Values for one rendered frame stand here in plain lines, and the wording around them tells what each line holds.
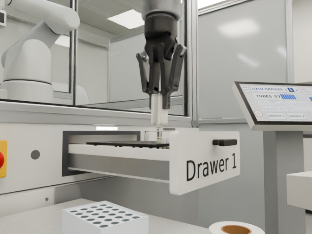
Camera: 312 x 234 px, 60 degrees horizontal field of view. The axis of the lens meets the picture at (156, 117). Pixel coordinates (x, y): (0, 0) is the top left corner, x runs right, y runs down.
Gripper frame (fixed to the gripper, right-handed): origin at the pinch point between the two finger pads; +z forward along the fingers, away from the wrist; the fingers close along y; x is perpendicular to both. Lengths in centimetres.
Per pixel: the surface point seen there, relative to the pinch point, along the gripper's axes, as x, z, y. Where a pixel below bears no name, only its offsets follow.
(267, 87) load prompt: -102, -19, 5
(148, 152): 7.3, 9.0, -3.1
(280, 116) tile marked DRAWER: -92, -3, -4
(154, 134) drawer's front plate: -25.4, 6.1, 21.2
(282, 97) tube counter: -103, -13, -2
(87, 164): 7.6, 12.9, 15.2
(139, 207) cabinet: -19.8, 30.0, 22.5
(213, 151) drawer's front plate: -4.8, 8.9, -10.9
